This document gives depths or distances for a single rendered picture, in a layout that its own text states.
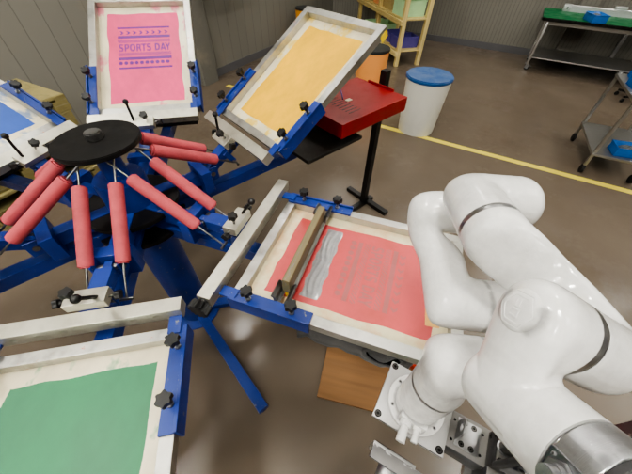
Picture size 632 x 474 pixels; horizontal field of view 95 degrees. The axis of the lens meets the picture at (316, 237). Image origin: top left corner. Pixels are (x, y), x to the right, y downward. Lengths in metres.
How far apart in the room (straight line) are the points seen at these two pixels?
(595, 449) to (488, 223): 0.24
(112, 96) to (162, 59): 0.37
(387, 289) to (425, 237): 0.55
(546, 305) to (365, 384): 1.70
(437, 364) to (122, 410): 0.87
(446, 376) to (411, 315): 0.61
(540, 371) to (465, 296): 0.26
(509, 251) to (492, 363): 0.16
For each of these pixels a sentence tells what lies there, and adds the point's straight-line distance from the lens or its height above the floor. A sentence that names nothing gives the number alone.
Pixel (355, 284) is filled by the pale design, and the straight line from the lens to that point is 1.13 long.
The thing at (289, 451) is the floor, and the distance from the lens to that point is 1.90.
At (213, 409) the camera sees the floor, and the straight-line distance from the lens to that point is 2.01.
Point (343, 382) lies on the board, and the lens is 1.95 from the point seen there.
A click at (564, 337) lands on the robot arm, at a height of 1.67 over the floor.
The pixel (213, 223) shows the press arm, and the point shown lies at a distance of 1.27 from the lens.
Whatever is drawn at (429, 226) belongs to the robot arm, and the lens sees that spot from 0.62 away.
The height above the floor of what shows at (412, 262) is 0.96.
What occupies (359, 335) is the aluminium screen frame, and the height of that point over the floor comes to 0.99.
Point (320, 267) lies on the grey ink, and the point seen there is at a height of 0.96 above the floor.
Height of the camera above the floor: 1.89
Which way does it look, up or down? 48 degrees down
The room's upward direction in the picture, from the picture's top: 1 degrees clockwise
